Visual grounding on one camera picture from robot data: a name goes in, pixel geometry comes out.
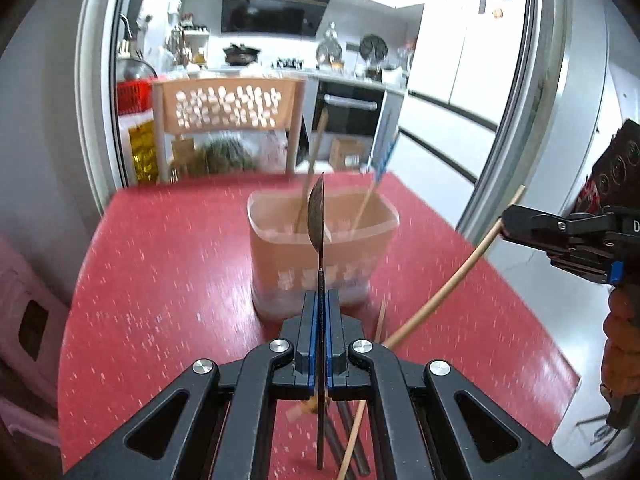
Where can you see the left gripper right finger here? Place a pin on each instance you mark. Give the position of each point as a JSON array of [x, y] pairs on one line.
[[428, 421]]

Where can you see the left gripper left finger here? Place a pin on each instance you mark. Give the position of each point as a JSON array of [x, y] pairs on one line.
[[214, 421]]

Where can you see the plain long wooden chopstick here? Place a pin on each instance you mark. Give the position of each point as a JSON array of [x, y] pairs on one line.
[[406, 329]]

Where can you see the dark metal spoon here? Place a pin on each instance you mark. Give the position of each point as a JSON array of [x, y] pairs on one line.
[[315, 222]]

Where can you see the blue patterned wooden chopstick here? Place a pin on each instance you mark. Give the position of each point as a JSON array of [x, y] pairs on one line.
[[377, 179]]

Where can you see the dark chopsticks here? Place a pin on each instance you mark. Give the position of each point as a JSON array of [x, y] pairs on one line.
[[337, 440]]

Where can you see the pink plastic stool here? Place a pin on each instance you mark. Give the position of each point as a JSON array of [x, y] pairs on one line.
[[32, 328]]

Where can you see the white refrigerator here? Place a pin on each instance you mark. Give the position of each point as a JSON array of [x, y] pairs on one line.
[[461, 77]]

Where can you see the green vegetables bag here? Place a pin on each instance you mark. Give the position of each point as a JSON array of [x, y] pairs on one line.
[[225, 153]]

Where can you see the cardboard box on floor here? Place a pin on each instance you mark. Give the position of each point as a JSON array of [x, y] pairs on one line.
[[347, 154]]

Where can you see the black built-in oven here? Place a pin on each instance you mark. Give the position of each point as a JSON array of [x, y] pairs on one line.
[[352, 109]]

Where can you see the plain wooden chopstick in holder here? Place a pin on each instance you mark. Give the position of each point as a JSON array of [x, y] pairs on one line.
[[323, 122]]

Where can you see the beige flower-pattern storage cart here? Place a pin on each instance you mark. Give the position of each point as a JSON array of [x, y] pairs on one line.
[[204, 105]]

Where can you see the red plastic basket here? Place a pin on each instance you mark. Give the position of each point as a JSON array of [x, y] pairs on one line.
[[133, 97]]

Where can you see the steel bowl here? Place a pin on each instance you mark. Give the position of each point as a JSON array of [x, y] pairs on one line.
[[133, 69]]

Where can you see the black wok on stove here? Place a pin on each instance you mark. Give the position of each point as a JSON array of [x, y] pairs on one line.
[[240, 55]]

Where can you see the black range hood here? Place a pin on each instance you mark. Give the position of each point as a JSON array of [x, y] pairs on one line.
[[300, 18]]

